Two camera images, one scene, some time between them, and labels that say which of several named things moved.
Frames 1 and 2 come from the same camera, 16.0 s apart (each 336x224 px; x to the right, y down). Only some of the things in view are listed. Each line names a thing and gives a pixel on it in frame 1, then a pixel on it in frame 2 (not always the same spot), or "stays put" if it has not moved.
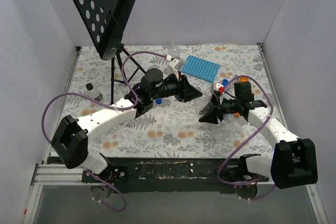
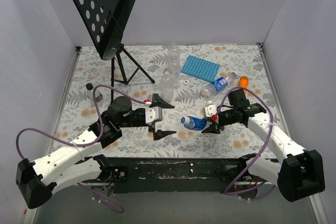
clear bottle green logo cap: [167, 70] → [174, 72]
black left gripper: [180, 88] → [153, 126]
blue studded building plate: [200, 68] stays put
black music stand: [103, 1] stays put
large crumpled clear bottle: [232, 126] stays put
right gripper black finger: [210, 117] → [212, 129]
